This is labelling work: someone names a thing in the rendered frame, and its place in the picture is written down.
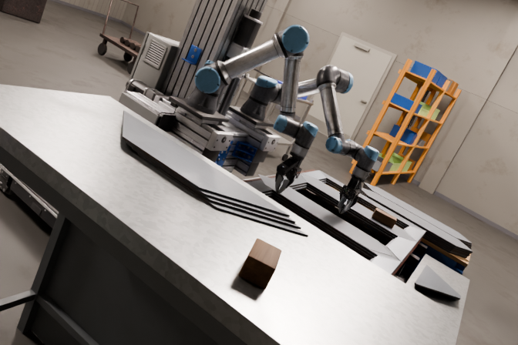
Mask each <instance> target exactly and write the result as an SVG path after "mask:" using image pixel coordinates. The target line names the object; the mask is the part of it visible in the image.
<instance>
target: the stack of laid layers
mask: <svg viewBox="0 0 518 345"><path fill-rule="evenodd" d="M319 180H320V181H321V182H323V183H324V184H325V183H326V184H327V185H329V186H331V187H332V188H334V189H336V190H337V191H339V192H341V189H342V187H341V186H340V185H338V184H337V183H334V182H332V181H331V180H330V179H327V178H325V179H319ZM289 187H291V188H292V189H294V190H295V191H298V190H301V189H308V190H309V191H311V192H313V193H314V194H316V195H317V196H320V197H321V198H322V199H324V200H326V201H328V202H329V203H331V204H332V205H334V206H336V207H338V204H339V201H337V200H336V199H334V198H333V197H331V196H329V195H328V194H326V193H324V192H322V191H321V190H319V189H317V188H316V187H314V186H313V185H311V184H309V183H301V184H297V185H293V186H289ZM262 193H263V194H264V195H266V196H268V197H269V198H270V197H272V198H273V199H275V200H277V201H278V202H279V203H281V204H283V205H285V206H286V207H287V208H289V209H291V210H293V211H294V212H296V213H297V214H298V215H300V216H302V217H304V218H305V219H307V220H308V221H310V222H311V223H313V224H315V225H316V226H318V227H319V228H321V229H323V230H324V231H325V232H327V233H329V234H331V235H332V236H333V237H335V238H337V239H339V240H340V241H342V242H343V243H345V244H346V245H348V246H350V247H351V248H352V249H354V250H356V251H357V252H359V253H360V254H362V255H363V256H366V257H367V258H369V259H370V260H369V261H370V262H371V261H373V259H374V258H376V257H377V255H379V256H383V257H386V258H389V259H391V260H396V261H399V262H401V261H400V260H399V259H398V258H397V257H396V256H395V254H394V253H393V252H392V251H391V250H390V249H389V248H388V247H387V246H388V245H389V244H390V243H391V242H392V241H393V240H394V239H396V238H397V237H398V236H396V235H395V234H394V233H391V232H390V231H388V230H387V229H385V228H383V227H382V226H380V225H379V224H377V223H374V222H373V221H371V220H370V219H368V218H366V217H365V216H363V215H362V214H360V213H358V212H356V211H354V210H353V209H351V208H350V209H349V210H347V211H346V213H347V214H349V215H350V216H353V217H354V218H356V219H357V220H359V221H361V222H362V223H364V224H365V225H367V226H369V227H371V228H373V229H374V230H376V231H377V232H379V233H381V234H382V235H384V236H386V237H388V238H389V239H391V241H390V242H389V243H388V244H387V245H386V246H385V245H383V244H382V243H381V244H382V245H383V246H384V247H385V248H386V249H387V250H388V252H389V253H390V254H391V256H390V255H386V254H384V253H379V252H376V251H374V250H370V249H368V248H366V247H365V246H363V245H362V244H360V243H358V242H356V241H355V240H353V239H352V238H350V237H349V236H347V235H345V234H344V233H342V232H340V231H339V230H337V229H336V228H334V227H333V226H330V225H329V224H327V223H326V222H324V221H323V220H321V219H319V218H318V217H316V216H314V215H313V214H311V213H310V212H308V211H307V210H305V209H303V208H301V207H300V206H298V205H297V204H295V203H293V202H292V201H290V200H289V199H287V198H285V197H284V196H282V195H281V194H277V193H276V191H274V190H269V191H266V192H262ZM357 202H358V203H360V204H362V205H363V206H365V207H367V208H368V209H370V210H372V211H373V212H374V211H375V209H376V208H378V207H376V206H374V205H372V204H371V203H369V202H367V201H366V200H364V199H362V198H361V197H359V198H358V201H357ZM395 224H396V225H397V226H400V227H401V228H403V229H404V230H405V229H406V228H408V227H409V225H407V224H405V223H404V222H402V221H401V220H399V219H397V220H396V223H395ZM424 235H425V233H424ZM424 235H423V236H424ZM423 236H422V237H421V238H423ZM419 241H420V240H419ZM419 241H418V242H419ZM418 242H417V243H418ZM415 246H416V244H415V245H414V247H415ZM414 247H413V248H414ZM413 248H412V249H411V250H410V252H411V251H412V250H413ZM410 252H409V253H408V254H407V256H408V255H409V254H410ZM407 256H406V257H407ZM406 257H405V258H406ZM405 258H404V259H405ZM404 259H403V261H404ZM403 261H402V262H403ZM402 262H401V263H402ZM401 263H400V264H401ZM400 264H399V265H398V266H397V267H396V269H395V270H394V271H393V273H394V272H395V271H396V270H397V268H398V267H399V266H400ZM393 273H392V274H393ZM392 274H391V275H392Z"/></svg>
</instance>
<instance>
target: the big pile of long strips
mask: <svg viewBox="0 0 518 345"><path fill-rule="evenodd" d="M360 193H361V194H362V195H363V196H366V197H368V198H369V199H371V200H373V201H374V202H376V203H377V204H379V205H381V206H383V207H385V208H386V209H388V210H390V211H392V212H393V213H395V214H397V215H399V216H401V217H402V218H404V219H406V220H408V221H409V222H410V223H413V224H414V225H416V226H418V227H419V228H421V229H423V230H425V231H426V232H425V235H424V236H423V239H426V240H428V241H429V242H430V243H432V244H434V245H436V246H438V247H439V248H441V249H442V250H445V251H446V252H447V253H451V254H453V255H456V256H460V257H462V258H467V257H468V256H469V255H470V254H472V252H473V251H472V250H471V249H472V248H471V247H472V243H471V242H470V241H468V239H466V238H465V237H464V236H462V235H461V234H460V233H458V232H457V231H455V230H454V229H452V228H450V227H448V226H446V225H445V224H443V223H441V222H439V221H438V220H436V219H433V218H432V217H431V216H428V215H426V214H425V213H423V212H421V211H419V210H418V209H416V208H414V207H413V206H410V205H409V204H407V203H405V202H403V201H401V200H400V199H398V198H396V197H394V196H393V195H391V194H389V193H387V192H386V191H384V190H382V189H380V188H378V187H376V186H372V185H369V184H367V183H364V186H363V188H362V191H361V192H360Z"/></svg>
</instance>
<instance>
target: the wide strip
mask: <svg viewBox="0 0 518 345"><path fill-rule="evenodd" d="M300 174H301V173H300ZM301 175H302V177H303V178H304V179H305V181H306V182H307V183H309V184H311V185H313V186H314V187H316V188H317V189H319V190H321V191H322V192H324V193H326V194H328V195H329V196H331V197H333V198H334V199H336V200H337V201H340V194H339V193H340V192H339V191H337V190H335V189H333V188H331V187H330V186H328V185H326V184H324V183H323V182H321V181H320V180H318V179H315V178H312V177H310V176H306V175H303V174H301ZM351 209H353V210H354V211H356V212H358V213H360V214H362V215H363V216H365V217H366V218H368V219H370V220H371V221H373V222H374V223H377V224H379V225H380V226H382V227H383V228H385V229H387V230H388V231H390V232H391V233H394V234H395V235H396V236H399V237H402V238H404V239H409V240H411V241H414V242H416V241H415V240H414V239H413V238H412V237H411V236H410V235H409V234H408V233H407V232H406V231H405V230H403V229H402V228H400V227H398V226H396V225H394V226H393V228H390V227H388V226H386V225H385V224H383V223H380V222H379V221H377V220H375V219H373V218H372V214H373V213H374V212H372V211H371V210H370V209H367V208H365V207H364V206H362V205H361V204H359V203H356V204H355V205H354V206H353V207H351Z"/></svg>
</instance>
